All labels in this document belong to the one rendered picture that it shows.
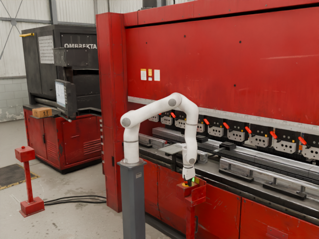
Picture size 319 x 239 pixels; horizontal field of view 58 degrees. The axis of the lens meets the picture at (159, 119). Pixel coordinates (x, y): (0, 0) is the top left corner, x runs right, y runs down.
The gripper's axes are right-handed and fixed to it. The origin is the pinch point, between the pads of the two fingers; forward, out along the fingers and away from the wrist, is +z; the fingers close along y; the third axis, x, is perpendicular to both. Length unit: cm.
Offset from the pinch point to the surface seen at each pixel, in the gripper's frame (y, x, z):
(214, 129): -36, -5, -36
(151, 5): -45, -96, -147
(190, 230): 0.5, -2.6, 45.8
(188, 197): -0.6, -3.0, 13.9
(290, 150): -44, 60, -32
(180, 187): 2.3, -9.2, 6.4
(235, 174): -32.5, 19.5, -3.5
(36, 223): 94, -162, 76
